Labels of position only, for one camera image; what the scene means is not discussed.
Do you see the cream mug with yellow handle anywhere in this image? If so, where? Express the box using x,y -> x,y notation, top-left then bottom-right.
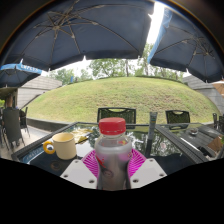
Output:
42,132 -> 78,161

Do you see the dark wicker chair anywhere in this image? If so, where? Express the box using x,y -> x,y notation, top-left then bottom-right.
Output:
1,108 -> 26,149
19,106 -> 31,138

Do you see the red-capped clear drink bottle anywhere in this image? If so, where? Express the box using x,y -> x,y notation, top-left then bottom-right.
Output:
94,117 -> 133,192

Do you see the large navy patio umbrella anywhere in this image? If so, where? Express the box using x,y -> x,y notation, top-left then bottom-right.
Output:
0,0 -> 156,72

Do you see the small navy umbrella blue trim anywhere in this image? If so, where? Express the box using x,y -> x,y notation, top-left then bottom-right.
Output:
0,62 -> 44,88

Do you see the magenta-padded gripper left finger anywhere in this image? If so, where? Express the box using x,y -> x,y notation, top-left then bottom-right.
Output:
59,148 -> 100,190

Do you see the yellow snack packet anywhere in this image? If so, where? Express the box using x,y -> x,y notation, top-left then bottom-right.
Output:
70,128 -> 94,144

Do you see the dark mesh-back chair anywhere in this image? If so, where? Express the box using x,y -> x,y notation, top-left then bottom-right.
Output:
212,112 -> 224,132
96,107 -> 137,126
165,109 -> 191,126

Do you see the grey umbrella pole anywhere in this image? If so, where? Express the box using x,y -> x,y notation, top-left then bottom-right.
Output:
146,111 -> 159,143

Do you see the dark wicker-edged side table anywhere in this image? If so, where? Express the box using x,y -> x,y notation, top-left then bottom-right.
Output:
156,122 -> 224,165

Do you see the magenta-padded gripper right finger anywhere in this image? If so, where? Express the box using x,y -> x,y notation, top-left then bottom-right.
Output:
128,148 -> 168,190

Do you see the navy umbrella with light-blue edge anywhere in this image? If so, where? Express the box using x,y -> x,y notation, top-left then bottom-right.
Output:
147,6 -> 224,84

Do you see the person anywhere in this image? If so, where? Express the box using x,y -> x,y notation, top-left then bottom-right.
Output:
3,94 -> 18,111

